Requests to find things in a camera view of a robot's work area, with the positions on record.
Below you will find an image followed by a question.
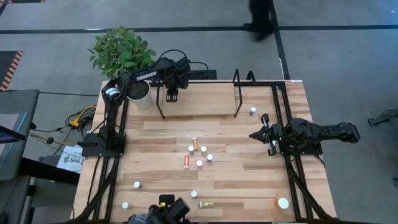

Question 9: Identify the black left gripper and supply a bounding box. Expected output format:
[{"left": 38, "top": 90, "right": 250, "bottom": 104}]
[{"left": 164, "top": 68, "right": 190, "bottom": 103}]

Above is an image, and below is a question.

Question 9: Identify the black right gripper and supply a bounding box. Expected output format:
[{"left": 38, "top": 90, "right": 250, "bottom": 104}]
[{"left": 249, "top": 113, "right": 289, "bottom": 156}]

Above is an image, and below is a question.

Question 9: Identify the large orange pill bottle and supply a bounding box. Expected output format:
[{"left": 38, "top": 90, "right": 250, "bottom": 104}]
[{"left": 273, "top": 197, "right": 290, "bottom": 210}]

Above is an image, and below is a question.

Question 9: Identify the wooden shelf with black legs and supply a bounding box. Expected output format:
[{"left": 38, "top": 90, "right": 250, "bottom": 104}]
[{"left": 155, "top": 68, "right": 259, "bottom": 119}]

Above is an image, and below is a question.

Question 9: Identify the white plant pot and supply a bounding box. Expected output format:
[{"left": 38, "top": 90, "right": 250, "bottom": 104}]
[{"left": 126, "top": 80, "right": 154, "bottom": 111}]

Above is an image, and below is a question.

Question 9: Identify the green leafy plant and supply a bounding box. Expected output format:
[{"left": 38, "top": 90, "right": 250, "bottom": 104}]
[{"left": 88, "top": 26, "right": 157, "bottom": 80}]

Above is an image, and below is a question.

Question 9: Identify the person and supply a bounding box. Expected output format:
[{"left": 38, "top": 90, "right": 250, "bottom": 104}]
[{"left": 242, "top": 0, "right": 276, "bottom": 43}]

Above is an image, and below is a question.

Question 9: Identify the white paper sign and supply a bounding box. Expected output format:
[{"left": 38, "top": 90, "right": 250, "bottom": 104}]
[{"left": 56, "top": 144, "right": 84, "bottom": 174}]

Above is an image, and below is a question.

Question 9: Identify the black chair base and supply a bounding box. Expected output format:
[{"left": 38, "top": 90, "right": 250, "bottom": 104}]
[{"left": 368, "top": 108, "right": 398, "bottom": 128}]

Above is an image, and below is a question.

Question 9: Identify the dark screen with blue edge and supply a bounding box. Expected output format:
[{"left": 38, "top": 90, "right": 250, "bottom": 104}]
[{"left": 0, "top": 111, "right": 29, "bottom": 146}]

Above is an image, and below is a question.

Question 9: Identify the black mat with orange stripes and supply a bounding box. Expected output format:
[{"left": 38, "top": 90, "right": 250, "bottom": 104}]
[{"left": 0, "top": 50, "right": 24, "bottom": 92}]

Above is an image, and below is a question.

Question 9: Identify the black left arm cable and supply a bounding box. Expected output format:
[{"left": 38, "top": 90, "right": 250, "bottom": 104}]
[{"left": 157, "top": 49, "right": 210, "bottom": 72}]

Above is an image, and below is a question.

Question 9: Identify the black aluminium table frame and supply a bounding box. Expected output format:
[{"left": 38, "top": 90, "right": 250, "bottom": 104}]
[{"left": 73, "top": 80, "right": 340, "bottom": 224}]

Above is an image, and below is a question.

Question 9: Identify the yellow cable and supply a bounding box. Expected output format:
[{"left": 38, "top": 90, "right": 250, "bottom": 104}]
[{"left": 68, "top": 105, "right": 97, "bottom": 128}]

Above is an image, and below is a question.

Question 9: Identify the black mount hardware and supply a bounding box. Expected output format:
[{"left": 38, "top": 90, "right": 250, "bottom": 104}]
[{"left": 127, "top": 194, "right": 192, "bottom": 224}]

